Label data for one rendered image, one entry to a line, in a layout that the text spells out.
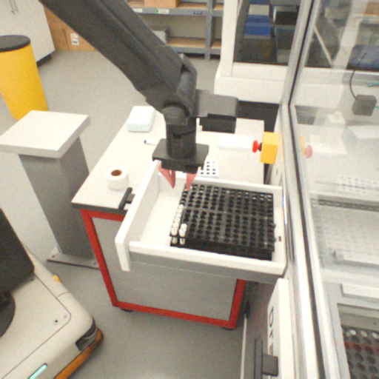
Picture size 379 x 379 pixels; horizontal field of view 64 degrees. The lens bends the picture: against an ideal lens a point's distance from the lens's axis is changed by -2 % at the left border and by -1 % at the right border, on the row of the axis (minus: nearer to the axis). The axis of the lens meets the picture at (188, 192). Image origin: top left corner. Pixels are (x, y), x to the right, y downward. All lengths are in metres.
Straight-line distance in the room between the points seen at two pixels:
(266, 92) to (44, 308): 1.26
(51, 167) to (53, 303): 0.55
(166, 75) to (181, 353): 1.26
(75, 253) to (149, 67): 1.50
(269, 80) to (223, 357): 1.20
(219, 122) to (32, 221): 1.76
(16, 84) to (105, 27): 2.81
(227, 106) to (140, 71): 0.17
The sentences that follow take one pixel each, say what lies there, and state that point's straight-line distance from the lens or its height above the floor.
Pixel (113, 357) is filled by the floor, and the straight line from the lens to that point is 1.53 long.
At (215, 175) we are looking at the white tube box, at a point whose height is 0.80.
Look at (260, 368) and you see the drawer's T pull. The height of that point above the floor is 0.91.
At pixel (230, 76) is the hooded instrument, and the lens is 1.40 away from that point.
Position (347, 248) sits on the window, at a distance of 0.39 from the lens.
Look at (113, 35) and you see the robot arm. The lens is 0.38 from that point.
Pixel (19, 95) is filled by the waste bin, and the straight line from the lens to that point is 3.21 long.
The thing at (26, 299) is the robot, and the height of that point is 0.28.
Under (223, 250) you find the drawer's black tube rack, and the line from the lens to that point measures 0.68.
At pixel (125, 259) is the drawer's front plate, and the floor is 0.87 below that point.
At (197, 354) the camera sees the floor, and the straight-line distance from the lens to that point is 1.50.
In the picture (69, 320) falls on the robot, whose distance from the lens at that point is 1.33.
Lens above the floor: 1.41
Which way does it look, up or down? 42 degrees down
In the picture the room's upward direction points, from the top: straight up
